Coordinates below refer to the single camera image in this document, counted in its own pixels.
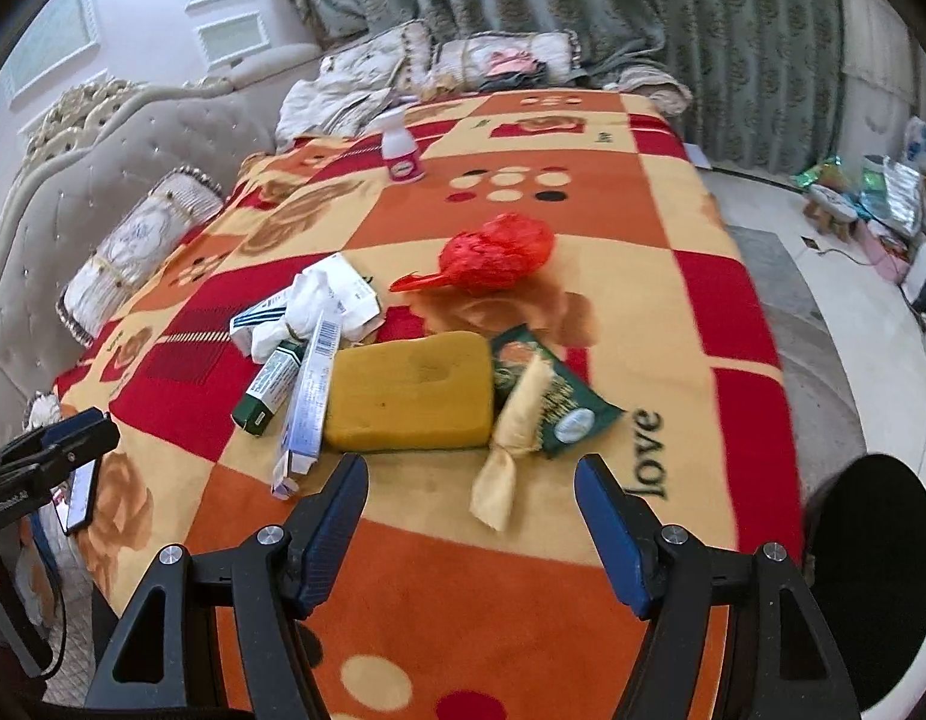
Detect pink clothing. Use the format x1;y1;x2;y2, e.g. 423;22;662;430
484;49;543;77

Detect red plastic bag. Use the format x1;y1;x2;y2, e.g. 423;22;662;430
389;211;558;295

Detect beaded bolster pillow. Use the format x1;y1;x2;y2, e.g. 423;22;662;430
56;169;225;346

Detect green snack packet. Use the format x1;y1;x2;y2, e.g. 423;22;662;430
490;324;627;460

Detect smartphone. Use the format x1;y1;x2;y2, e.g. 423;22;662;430
64;457;101;535

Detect green box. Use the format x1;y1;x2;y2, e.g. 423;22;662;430
232;337;308;436

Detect small round stool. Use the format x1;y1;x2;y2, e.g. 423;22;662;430
804;187;861;241

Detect red orange printed blanket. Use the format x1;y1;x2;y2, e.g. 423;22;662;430
53;90;805;720

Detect cream floral pillow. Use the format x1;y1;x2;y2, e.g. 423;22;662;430
319;21;434;98
431;30;580;97

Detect silver foil bag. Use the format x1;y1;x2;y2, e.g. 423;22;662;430
879;157;925;237

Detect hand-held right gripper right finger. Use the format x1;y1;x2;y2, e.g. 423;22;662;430
574;454;861;720

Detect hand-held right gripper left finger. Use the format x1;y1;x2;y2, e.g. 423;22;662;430
83;452;370;720

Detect grey tufted headboard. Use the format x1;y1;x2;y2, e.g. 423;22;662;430
0;79;321;406

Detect yellow snack wrapper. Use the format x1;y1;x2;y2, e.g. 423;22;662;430
470;352;563;535

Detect folded cream quilt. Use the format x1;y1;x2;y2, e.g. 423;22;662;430
275;79;396;151

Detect green packets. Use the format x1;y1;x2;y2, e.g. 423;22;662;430
793;157;846;190

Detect long white blue box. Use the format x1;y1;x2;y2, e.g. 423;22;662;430
271;307;345;500

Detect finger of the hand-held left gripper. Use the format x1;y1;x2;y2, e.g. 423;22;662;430
38;406;122;466

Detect white bottle pink label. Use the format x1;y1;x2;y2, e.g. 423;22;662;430
380;106;426;182

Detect black trash bin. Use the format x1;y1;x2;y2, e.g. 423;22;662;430
804;454;926;717

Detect white box blue stripes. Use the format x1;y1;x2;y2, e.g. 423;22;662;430
230;292;299;342

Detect yellow sponge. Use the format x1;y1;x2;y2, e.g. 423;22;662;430
323;331;495;452

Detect white medicine box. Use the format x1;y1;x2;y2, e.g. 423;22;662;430
301;253;385;338

